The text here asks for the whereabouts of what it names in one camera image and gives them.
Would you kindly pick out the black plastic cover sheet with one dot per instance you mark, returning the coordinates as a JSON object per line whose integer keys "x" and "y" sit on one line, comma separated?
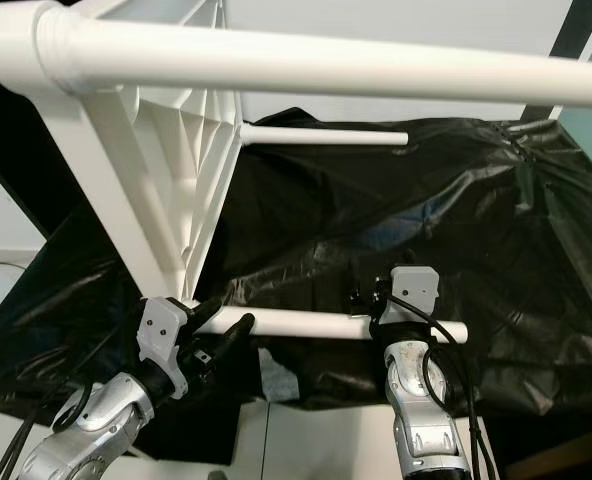
{"x": 356, "y": 220}

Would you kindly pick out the white tape patch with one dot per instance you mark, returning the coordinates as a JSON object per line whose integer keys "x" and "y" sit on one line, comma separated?
{"x": 278, "y": 378}

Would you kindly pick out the black wall post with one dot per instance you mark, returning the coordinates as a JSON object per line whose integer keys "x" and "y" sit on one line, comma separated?
{"x": 576, "y": 30}

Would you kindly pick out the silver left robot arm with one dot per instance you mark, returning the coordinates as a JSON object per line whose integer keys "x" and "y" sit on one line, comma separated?
{"x": 101, "y": 430}

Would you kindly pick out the black box under table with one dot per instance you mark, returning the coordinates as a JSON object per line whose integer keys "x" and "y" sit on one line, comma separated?
{"x": 191, "y": 430}

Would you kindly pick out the black door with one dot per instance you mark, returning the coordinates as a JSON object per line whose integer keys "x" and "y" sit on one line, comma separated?
{"x": 6, "y": 150}

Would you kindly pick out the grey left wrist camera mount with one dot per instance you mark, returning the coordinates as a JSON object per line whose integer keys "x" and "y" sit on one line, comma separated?
{"x": 166, "y": 335}

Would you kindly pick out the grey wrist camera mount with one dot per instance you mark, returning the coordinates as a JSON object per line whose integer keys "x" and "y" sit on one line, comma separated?
{"x": 166, "y": 335}
{"x": 414, "y": 293}

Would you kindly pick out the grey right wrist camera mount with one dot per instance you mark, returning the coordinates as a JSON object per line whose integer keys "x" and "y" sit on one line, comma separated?
{"x": 414, "y": 293}

